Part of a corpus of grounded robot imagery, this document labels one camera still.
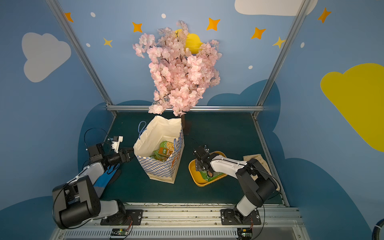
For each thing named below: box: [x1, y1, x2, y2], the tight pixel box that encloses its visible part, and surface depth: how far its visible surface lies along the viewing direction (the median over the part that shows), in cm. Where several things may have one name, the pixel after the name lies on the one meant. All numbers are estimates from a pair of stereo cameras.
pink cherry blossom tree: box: [133, 20, 222, 116], surface depth 69 cm
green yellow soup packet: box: [149, 149, 168, 162], surface depth 94 cm
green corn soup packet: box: [158, 141, 175, 157], surface depth 100 cm
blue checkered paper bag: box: [133, 115, 185, 184], surface depth 80 cm
